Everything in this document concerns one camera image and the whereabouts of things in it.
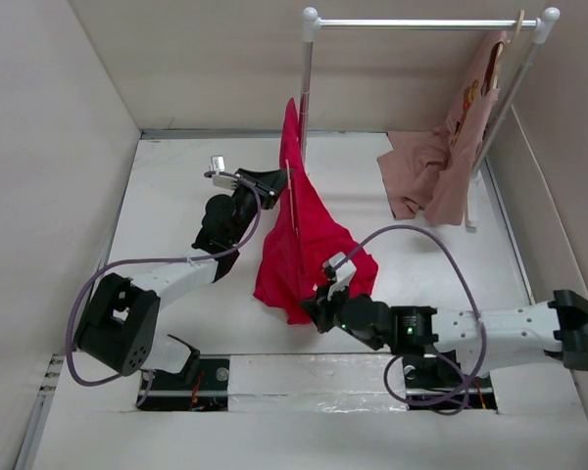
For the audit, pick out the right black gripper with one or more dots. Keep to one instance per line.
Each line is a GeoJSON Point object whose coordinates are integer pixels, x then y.
{"type": "Point", "coordinates": [319, 308]}

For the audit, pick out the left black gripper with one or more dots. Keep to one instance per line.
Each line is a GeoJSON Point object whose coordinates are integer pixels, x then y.
{"type": "Point", "coordinates": [271, 182]}

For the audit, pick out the pink wire hanger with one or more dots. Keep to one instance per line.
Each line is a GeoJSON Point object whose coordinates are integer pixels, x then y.
{"type": "Point", "coordinates": [301, 208]}

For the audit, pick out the red t shirt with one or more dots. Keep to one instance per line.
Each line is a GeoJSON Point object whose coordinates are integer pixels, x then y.
{"type": "Point", "coordinates": [275, 279]}

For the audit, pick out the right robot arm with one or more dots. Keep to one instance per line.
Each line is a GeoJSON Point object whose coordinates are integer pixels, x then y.
{"type": "Point", "coordinates": [553, 330]}

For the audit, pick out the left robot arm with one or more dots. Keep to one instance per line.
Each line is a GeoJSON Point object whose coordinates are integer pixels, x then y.
{"type": "Point", "coordinates": [114, 318]}

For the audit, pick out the pink shirt on floor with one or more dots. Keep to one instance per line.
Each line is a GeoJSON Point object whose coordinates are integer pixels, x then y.
{"type": "Point", "coordinates": [411, 170]}

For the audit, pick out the hanging pink printed shirt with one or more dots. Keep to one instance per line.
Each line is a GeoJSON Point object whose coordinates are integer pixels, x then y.
{"type": "Point", "coordinates": [465, 124]}

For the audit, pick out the wooden hanger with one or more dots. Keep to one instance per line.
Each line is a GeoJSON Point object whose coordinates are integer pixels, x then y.
{"type": "Point", "coordinates": [502, 54]}

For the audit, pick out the white clothes rack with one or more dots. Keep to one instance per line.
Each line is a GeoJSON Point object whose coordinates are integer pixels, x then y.
{"type": "Point", "coordinates": [540, 28]}

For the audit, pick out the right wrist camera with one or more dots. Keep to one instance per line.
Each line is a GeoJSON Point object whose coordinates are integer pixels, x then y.
{"type": "Point", "coordinates": [339, 272]}

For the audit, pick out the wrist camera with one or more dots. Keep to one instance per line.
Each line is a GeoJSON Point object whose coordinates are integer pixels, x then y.
{"type": "Point", "coordinates": [220, 178]}
{"type": "Point", "coordinates": [339, 272]}

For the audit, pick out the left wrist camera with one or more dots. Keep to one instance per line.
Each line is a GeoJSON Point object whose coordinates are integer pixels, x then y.
{"type": "Point", "coordinates": [220, 178]}

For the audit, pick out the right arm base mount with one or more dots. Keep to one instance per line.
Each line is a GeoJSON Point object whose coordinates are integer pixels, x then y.
{"type": "Point", "coordinates": [427, 377]}

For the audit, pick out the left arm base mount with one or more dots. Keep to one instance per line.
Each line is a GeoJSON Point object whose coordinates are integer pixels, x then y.
{"type": "Point", "coordinates": [184, 379]}

